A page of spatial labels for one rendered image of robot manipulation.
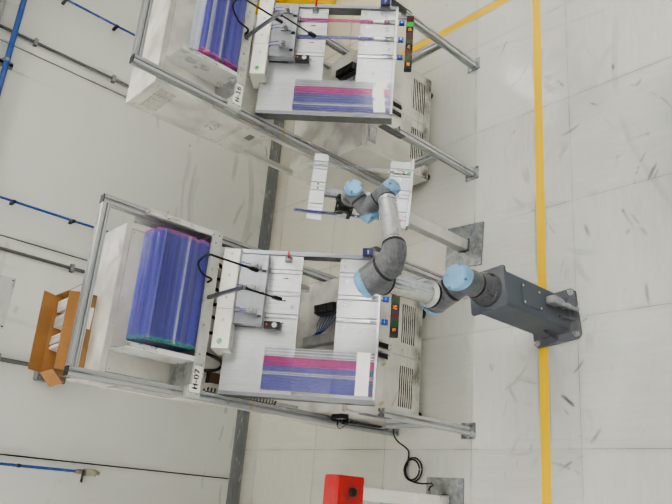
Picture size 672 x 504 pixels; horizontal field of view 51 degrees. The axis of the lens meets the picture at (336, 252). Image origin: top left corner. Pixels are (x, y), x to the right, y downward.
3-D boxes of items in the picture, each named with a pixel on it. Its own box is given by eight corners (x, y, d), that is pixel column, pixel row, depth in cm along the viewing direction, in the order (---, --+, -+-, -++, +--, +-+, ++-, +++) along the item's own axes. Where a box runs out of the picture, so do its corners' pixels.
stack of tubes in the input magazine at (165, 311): (210, 241, 326) (159, 223, 309) (194, 350, 308) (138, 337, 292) (196, 247, 334) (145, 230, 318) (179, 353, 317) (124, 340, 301)
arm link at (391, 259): (396, 255, 258) (384, 170, 292) (376, 271, 264) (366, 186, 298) (418, 268, 264) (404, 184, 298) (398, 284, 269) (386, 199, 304)
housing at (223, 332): (247, 258, 348) (241, 248, 335) (234, 356, 331) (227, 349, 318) (231, 257, 349) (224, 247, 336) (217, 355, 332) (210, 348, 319)
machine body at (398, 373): (430, 302, 403) (352, 273, 364) (426, 428, 379) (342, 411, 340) (351, 318, 449) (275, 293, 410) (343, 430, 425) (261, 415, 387)
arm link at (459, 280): (488, 288, 293) (468, 279, 284) (464, 304, 300) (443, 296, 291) (479, 265, 300) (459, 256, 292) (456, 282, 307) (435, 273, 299)
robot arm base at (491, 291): (500, 268, 304) (486, 262, 298) (503, 301, 297) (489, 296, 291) (471, 278, 314) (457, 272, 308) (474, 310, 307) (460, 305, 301)
